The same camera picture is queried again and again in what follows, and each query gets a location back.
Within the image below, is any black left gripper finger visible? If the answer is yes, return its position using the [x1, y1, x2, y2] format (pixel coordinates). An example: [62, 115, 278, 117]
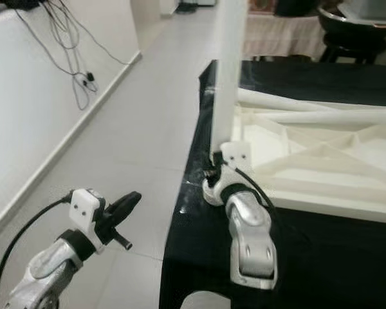
[107, 193, 143, 229]
[100, 191, 138, 221]

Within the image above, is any white plastic table top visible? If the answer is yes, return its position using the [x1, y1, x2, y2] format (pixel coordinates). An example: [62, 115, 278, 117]
[203, 103, 386, 226]

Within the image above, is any black tablecloth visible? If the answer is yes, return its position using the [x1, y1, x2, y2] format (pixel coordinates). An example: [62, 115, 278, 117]
[160, 59, 386, 309]

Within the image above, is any beige patterned bench cloth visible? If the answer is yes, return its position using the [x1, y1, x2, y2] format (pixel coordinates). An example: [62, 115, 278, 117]
[244, 13, 329, 59]

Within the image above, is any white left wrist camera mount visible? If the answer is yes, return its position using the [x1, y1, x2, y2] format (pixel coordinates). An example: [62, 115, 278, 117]
[69, 189, 105, 248]

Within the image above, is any black wall cable bundle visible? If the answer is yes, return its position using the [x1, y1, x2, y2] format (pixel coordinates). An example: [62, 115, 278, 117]
[19, 0, 129, 111]

